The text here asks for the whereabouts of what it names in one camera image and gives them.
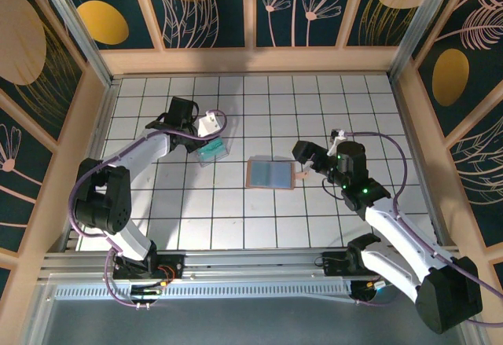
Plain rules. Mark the aluminium front beam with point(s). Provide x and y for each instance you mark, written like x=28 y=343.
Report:
x=255 y=262

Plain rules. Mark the aluminium corner post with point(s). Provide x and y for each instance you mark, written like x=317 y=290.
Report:
x=76 y=26
x=422 y=26

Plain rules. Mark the clear plastic card box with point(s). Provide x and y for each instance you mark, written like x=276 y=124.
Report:
x=225 y=156

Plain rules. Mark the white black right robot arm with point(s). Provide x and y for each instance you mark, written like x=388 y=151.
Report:
x=389 y=223

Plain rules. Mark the clear box with teal contents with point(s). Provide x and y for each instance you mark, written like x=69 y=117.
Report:
x=212 y=149

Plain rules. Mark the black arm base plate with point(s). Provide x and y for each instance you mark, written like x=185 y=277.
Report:
x=332 y=266
x=175 y=262

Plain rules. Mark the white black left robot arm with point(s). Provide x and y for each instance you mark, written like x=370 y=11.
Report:
x=137 y=152

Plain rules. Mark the aluminium side rail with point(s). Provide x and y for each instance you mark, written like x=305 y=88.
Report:
x=100 y=125
x=410 y=125

